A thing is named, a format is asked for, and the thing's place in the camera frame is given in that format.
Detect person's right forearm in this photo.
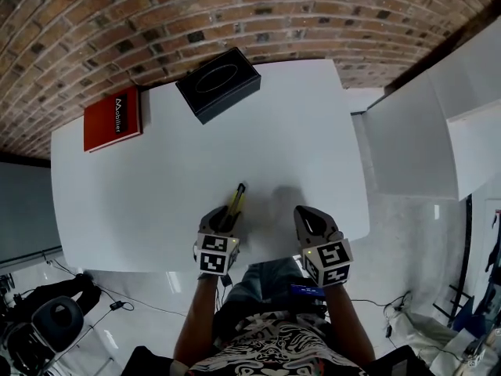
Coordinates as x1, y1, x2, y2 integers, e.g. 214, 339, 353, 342
322, 282, 377, 364

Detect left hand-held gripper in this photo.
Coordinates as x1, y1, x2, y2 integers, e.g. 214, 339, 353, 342
192, 205, 244, 277

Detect white cabinet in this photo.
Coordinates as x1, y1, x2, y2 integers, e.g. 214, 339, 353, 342
349, 16, 501, 203

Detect person's grey jeans leg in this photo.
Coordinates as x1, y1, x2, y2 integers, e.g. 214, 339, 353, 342
221, 257, 316, 320

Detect thin black floor cable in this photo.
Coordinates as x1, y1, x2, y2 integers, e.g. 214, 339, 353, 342
41, 251, 189, 318

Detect black metal stand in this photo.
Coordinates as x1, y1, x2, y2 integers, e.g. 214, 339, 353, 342
432, 193, 475, 328

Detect person's patterned shirt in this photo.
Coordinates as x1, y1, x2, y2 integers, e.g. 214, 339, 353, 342
186, 313, 371, 376

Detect black tissue box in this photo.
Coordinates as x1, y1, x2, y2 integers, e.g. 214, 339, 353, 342
175, 46, 262, 125

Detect red book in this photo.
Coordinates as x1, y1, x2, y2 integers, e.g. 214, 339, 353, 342
82, 85, 143, 154

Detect black and grey chair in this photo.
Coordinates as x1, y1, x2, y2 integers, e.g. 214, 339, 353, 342
0, 295, 86, 376

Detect small blue device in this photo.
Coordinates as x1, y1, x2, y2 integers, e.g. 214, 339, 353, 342
290, 284, 326, 298

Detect white table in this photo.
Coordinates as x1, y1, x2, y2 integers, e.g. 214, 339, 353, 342
49, 58, 371, 274

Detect person's left forearm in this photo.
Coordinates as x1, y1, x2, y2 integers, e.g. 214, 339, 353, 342
173, 274, 221, 367

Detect black bag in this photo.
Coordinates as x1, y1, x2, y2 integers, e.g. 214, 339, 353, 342
34, 273, 103, 322

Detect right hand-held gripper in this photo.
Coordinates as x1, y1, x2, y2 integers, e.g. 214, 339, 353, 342
293, 204, 354, 289

